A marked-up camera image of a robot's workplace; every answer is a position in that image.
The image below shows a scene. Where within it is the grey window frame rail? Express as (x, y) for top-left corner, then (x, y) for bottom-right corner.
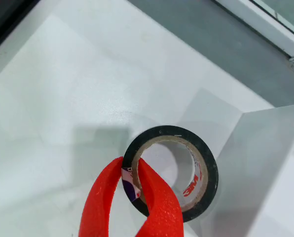
(212, 0), (294, 75)

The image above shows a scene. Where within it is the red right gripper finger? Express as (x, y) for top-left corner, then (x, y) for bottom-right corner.
(136, 157), (184, 237)

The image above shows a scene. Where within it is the white cardboard bin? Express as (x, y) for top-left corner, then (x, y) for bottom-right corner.
(181, 87), (294, 237)

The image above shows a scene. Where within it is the black electrical tape roll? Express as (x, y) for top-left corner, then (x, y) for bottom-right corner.
(121, 125), (219, 223)

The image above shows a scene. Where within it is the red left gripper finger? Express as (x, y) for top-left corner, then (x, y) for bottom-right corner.
(78, 156), (125, 237)

